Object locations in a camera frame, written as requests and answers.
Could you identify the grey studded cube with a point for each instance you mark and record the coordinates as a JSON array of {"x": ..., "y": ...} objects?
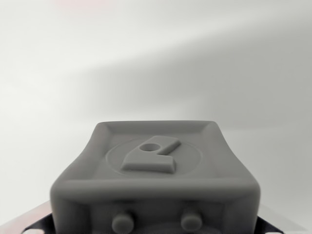
[{"x": 153, "y": 175}]

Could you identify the gripper right finger with black rubber pad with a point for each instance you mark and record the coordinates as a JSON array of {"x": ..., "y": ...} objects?
[{"x": 275, "y": 225}]

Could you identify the gripper left finger with black rubber pad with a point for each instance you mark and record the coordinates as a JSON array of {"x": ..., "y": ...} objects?
[{"x": 29, "y": 221}]

